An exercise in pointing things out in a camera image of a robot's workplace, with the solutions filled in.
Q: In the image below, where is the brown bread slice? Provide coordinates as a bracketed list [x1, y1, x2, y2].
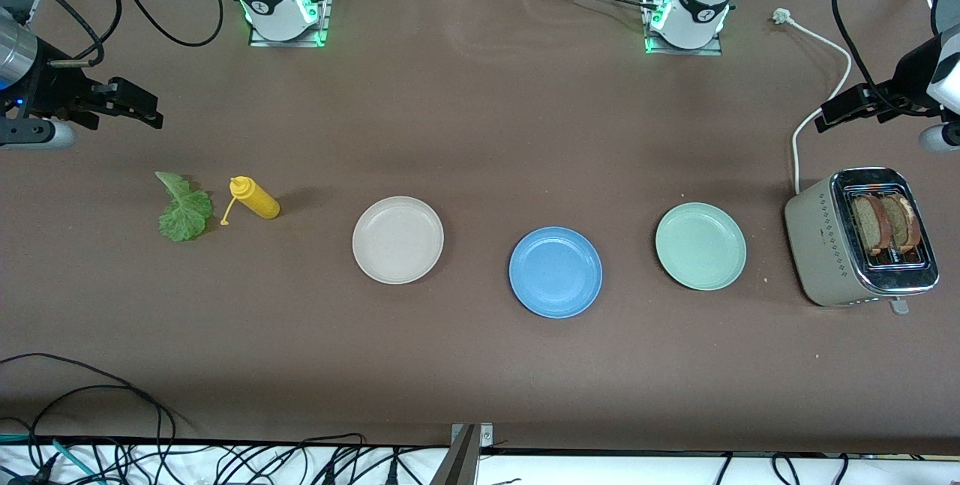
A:
[879, 193, 922, 253]
[851, 194, 893, 257]

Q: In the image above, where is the green lettuce leaf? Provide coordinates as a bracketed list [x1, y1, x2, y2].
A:
[155, 172, 213, 242]

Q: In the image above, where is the green round plate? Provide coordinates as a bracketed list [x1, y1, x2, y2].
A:
[655, 202, 748, 292]

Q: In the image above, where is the beige round plate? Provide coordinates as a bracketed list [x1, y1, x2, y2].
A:
[352, 196, 445, 285]

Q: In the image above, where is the blue round plate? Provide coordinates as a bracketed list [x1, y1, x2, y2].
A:
[508, 226, 603, 319]

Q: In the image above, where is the beige and chrome toaster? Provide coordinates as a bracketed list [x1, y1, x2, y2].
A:
[784, 167, 941, 315]

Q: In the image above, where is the yellow squeeze sauce bottle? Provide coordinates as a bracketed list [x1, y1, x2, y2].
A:
[220, 176, 281, 227]

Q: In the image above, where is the white toaster power cable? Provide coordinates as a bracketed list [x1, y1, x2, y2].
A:
[772, 8, 854, 195]

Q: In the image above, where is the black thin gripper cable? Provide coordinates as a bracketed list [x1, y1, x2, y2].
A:
[79, 0, 124, 67]

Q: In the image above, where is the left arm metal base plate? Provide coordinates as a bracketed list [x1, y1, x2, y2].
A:
[643, 0, 725, 56]

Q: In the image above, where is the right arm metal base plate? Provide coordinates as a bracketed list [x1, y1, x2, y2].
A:
[248, 0, 335, 48]

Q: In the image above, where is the black floor cable loop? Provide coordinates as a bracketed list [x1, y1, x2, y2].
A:
[28, 385, 164, 471]
[0, 353, 178, 463]

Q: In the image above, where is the teal cable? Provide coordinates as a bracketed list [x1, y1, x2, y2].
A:
[0, 433, 100, 485]

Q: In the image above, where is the black cable bundle strand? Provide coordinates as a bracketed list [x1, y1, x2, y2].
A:
[217, 434, 368, 485]

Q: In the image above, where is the metal table edge bracket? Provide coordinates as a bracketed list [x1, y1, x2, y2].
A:
[431, 423, 496, 485]

